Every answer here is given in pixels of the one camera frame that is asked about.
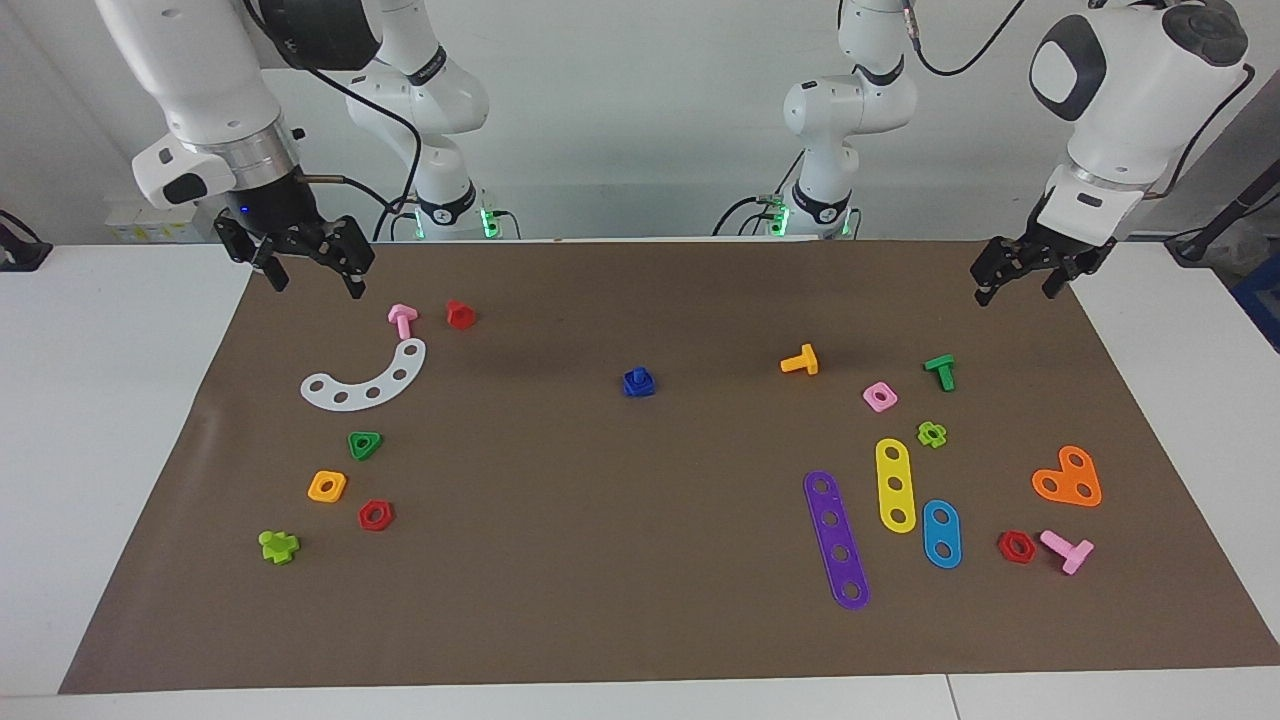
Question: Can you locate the white curved five-hole plate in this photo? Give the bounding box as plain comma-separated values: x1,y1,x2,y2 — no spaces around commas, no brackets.
300,338,428,412

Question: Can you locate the white cardboard box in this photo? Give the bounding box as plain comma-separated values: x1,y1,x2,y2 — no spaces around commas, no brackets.
105,197,216,244

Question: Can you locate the black stand pole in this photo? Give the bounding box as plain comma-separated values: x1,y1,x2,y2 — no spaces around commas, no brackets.
1165,165,1280,266

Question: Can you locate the orange three-hole angled plate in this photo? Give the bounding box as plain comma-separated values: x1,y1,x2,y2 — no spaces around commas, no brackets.
1031,445,1103,508

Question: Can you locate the yellow three-hole plate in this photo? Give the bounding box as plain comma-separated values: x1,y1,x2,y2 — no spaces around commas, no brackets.
875,438,918,534

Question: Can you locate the blue crate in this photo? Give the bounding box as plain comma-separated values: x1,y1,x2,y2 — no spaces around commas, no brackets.
1232,250,1280,351

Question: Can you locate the blue two-hole plate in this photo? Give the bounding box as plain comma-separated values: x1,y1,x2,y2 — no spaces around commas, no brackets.
921,499,963,570

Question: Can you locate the purple four-hole plate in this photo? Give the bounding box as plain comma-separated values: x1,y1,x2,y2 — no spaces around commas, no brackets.
803,470,871,611

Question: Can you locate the brown table mat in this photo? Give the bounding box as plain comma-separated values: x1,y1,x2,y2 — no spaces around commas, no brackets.
58,240,1280,695

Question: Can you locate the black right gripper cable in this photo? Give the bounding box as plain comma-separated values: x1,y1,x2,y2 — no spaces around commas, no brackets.
240,0,426,243

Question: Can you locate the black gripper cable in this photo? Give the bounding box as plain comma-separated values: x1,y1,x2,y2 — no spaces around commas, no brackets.
900,0,1256,201
240,0,426,243

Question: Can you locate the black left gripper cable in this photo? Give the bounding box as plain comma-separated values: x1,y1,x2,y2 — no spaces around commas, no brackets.
900,0,1256,201

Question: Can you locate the black clamp with cable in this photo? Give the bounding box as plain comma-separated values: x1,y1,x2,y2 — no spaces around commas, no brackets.
0,210,53,273

